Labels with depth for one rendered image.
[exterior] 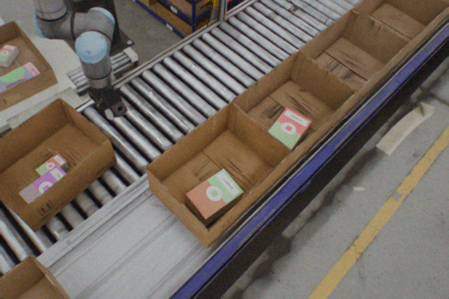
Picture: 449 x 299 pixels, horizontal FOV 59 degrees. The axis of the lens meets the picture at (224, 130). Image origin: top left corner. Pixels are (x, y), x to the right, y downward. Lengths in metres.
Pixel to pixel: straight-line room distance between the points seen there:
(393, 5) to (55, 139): 1.76
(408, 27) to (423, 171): 1.04
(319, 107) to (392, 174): 1.17
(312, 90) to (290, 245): 0.98
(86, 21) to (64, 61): 0.71
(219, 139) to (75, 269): 0.66
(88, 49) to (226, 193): 0.62
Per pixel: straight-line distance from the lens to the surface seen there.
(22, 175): 1.71
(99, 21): 1.34
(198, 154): 1.48
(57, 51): 2.10
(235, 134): 1.53
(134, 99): 1.82
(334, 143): 1.57
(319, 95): 1.70
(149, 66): 1.95
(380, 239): 2.51
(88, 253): 1.38
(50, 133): 1.76
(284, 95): 1.68
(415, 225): 2.64
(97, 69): 1.29
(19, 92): 1.90
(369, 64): 1.93
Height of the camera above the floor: 2.16
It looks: 56 degrees down
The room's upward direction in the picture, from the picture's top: 7 degrees clockwise
